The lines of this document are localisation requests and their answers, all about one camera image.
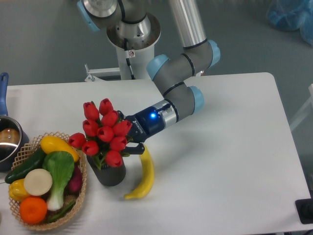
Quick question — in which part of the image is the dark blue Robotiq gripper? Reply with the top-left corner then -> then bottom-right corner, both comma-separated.
117,107 -> 166,155

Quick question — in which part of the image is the red tulip bouquet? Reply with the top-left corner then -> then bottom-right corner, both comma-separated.
68,98 -> 132,169

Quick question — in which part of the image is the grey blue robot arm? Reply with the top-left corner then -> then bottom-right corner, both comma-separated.
77,0 -> 221,154

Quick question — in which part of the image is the dark grey ribbed vase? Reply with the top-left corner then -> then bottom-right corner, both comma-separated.
87,156 -> 126,187

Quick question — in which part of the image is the yellow banana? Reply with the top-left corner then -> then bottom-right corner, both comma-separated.
124,145 -> 155,200

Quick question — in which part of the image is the purple sweet potato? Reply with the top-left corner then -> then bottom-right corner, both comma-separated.
67,165 -> 83,193

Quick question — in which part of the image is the green bok choy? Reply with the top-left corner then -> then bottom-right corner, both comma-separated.
43,151 -> 74,211

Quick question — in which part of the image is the yellow squash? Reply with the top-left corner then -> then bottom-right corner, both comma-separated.
40,135 -> 80,162

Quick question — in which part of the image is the dark green cucumber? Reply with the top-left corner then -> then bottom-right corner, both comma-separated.
5,147 -> 46,184

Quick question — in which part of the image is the green chili pepper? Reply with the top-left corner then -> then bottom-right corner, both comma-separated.
46,200 -> 76,223

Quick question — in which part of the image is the white round radish slice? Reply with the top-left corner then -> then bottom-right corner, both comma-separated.
24,168 -> 52,196

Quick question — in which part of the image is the orange fruit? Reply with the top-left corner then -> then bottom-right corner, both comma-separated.
19,196 -> 47,224

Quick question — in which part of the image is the yellow bell pepper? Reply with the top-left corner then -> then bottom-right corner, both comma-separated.
9,179 -> 30,202

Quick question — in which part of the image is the black device at table edge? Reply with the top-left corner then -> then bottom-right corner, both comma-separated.
295,198 -> 313,224

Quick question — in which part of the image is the blue plastic bag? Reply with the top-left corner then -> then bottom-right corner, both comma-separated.
266,0 -> 313,45

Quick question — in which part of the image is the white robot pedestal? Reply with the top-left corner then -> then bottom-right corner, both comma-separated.
84,12 -> 162,83

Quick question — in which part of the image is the blue handled saucepan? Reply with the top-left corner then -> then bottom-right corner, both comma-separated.
0,72 -> 29,172

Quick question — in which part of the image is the white frame at right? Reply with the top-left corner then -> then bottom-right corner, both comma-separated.
289,84 -> 313,132

